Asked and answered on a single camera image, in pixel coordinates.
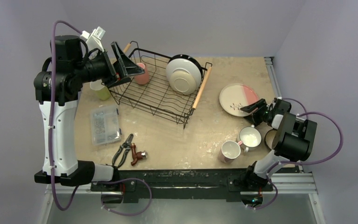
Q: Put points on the clear plastic screw box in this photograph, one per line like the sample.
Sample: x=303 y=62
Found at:
x=105 y=128

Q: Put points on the black pliers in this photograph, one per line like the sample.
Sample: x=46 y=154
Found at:
x=124 y=149

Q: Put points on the green mug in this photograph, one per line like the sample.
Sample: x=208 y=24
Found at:
x=101 y=91

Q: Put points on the black wire dish rack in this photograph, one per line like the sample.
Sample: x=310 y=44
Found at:
x=157 y=97

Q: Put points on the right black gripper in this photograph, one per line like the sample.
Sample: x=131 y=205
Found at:
x=263 y=111

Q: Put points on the cream floral small plate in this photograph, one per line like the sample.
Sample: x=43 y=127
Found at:
x=182 y=82

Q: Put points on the brown handled tool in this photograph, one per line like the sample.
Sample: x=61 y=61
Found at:
x=137 y=156

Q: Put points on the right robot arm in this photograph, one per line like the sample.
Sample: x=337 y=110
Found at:
x=293 y=140

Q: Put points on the dark ceramic bowl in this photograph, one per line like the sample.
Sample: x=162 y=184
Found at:
x=268 y=138

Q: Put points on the red rimmed plate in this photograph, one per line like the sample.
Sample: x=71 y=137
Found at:
x=189 y=58

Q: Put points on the black base frame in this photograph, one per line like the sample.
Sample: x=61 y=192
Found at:
x=226 y=184

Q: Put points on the white enamel mug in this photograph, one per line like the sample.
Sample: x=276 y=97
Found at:
x=249 y=138

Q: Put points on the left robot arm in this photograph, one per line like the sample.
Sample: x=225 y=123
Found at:
x=56 y=89

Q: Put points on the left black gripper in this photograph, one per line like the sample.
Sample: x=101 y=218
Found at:
x=130 y=68

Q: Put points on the pink rimmed large plate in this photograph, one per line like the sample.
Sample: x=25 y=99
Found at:
x=233 y=97

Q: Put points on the light pink mug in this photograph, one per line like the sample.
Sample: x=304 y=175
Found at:
x=229 y=151

